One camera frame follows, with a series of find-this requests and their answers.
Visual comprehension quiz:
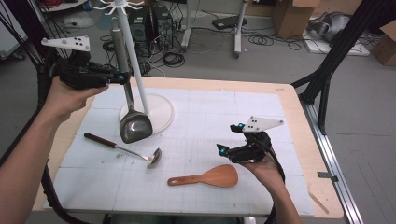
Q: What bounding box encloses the steel ladle with brown handle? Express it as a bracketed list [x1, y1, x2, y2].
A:
[83, 132, 163, 170]

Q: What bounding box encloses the large metal ladle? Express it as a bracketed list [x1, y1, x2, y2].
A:
[110, 17, 154, 145]

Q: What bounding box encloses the hand-held gripper black cable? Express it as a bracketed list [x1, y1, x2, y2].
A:
[36, 49, 94, 224]
[260, 138, 287, 224]

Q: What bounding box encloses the cardboard box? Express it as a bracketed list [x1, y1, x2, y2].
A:
[272, 0, 321, 40]
[371, 20, 396, 67]

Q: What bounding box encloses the black coiled cable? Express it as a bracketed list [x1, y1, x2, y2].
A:
[162, 50, 186, 68]

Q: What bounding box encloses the wooden rice paddle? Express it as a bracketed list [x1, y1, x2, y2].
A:
[166, 163, 239, 189]

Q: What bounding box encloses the left hand-held gripper black cable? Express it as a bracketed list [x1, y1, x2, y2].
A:
[36, 49, 94, 224]

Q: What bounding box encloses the black flat case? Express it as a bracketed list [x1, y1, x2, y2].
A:
[212, 14, 248, 31]

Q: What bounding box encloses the white mobile stand frame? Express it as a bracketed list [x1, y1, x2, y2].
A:
[180, 0, 248, 60]

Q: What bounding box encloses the black metal bracket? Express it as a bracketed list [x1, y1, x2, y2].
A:
[317, 171, 339, 183]

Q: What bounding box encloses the person's right hand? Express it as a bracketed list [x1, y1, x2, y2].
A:
[241, 156, 287, 197]

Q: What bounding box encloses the grey bag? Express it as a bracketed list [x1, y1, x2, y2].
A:
[307, 11, 353, 43]

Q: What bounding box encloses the black computer tower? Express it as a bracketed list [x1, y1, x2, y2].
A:
[151, 4, 174, 50]
[128, 7, 149, 43]

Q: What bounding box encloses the thin wooden stick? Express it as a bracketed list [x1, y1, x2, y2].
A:
[307, 190, 330, 215]

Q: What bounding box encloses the right hand-held gripper black cable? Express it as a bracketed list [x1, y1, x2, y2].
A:
[260, 138, 287, 224]

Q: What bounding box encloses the aluminium rail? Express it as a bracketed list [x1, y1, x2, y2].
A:
[300, 101, 364, 224]

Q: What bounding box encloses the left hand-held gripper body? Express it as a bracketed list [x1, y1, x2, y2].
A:
[41, 35, 110, 91]

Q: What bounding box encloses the white floor board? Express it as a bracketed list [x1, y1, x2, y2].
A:
[303, 29, 372, 57]

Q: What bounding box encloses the white grid mat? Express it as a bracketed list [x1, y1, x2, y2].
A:
[43, 85, 316, 217]

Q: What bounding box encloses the person's left hand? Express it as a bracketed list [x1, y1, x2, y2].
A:
[41, 77, 110, 124]

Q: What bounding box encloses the white utensil rack stand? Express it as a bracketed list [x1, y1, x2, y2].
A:
[92, 0, 176, 136]

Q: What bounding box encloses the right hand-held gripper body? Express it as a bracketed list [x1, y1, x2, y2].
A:
[231, 116, 285, 164]

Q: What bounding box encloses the black metal frame strut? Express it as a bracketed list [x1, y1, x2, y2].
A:
[290, 0, 396, 135]
[0, 0, 90, 82]

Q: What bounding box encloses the round white table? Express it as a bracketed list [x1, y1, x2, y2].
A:
[38, 0, 90, 13]

